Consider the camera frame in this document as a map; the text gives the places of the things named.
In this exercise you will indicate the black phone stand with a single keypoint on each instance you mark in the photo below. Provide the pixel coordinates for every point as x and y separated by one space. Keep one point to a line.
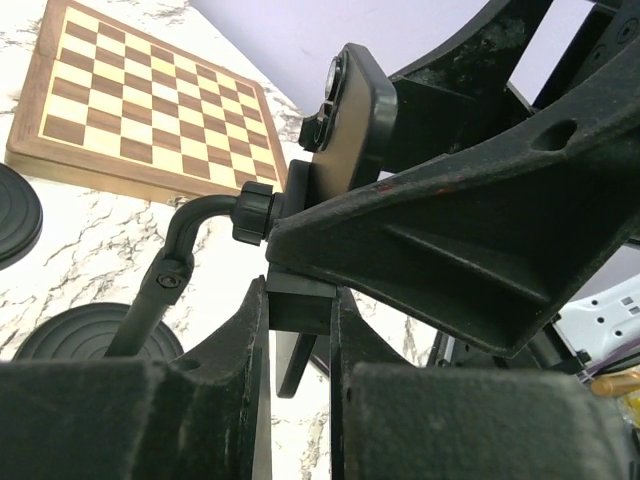
96 247
21 217

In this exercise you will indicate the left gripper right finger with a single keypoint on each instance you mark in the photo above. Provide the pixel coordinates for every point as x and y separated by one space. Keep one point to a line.
392 420

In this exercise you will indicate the wooden chessboard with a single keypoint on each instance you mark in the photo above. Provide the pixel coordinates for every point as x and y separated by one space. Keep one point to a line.
108 107

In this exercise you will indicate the black phone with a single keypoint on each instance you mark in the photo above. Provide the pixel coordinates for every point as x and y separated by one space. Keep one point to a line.
347 138

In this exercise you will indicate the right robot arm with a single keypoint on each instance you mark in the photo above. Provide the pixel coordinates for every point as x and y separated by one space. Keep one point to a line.
600 320

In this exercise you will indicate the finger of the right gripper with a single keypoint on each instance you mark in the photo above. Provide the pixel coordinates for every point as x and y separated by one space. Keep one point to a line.
489 243

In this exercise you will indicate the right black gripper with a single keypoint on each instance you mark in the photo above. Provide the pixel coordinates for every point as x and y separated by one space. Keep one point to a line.
448 98

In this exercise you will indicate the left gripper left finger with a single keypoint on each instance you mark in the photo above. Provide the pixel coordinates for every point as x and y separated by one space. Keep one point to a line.
205 415

